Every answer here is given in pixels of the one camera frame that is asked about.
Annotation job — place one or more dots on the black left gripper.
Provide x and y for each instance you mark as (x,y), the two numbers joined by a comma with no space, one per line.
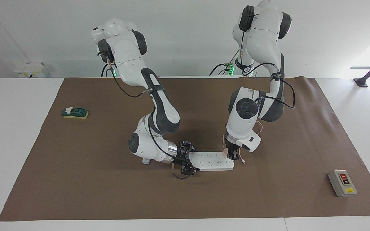
(232,146)

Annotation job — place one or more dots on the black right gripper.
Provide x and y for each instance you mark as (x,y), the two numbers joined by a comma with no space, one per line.
(182,156)

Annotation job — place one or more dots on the pink plug charger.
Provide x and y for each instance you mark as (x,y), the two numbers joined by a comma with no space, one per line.
(225,152)

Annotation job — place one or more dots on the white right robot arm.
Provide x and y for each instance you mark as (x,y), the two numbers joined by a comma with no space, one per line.
(159,106)

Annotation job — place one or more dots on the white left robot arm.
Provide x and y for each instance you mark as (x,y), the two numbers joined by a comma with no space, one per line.
(244,115)

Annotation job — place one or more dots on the brown table mat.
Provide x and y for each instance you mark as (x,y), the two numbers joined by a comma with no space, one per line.
(75,179)

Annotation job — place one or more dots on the grey on-off switch box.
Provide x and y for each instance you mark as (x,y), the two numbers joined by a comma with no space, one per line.
(342,183)

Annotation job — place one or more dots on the green knife switch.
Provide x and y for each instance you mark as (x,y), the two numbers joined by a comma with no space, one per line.
(75,112)

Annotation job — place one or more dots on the white wall socket box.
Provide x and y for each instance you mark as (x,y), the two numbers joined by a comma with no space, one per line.
(30,70)

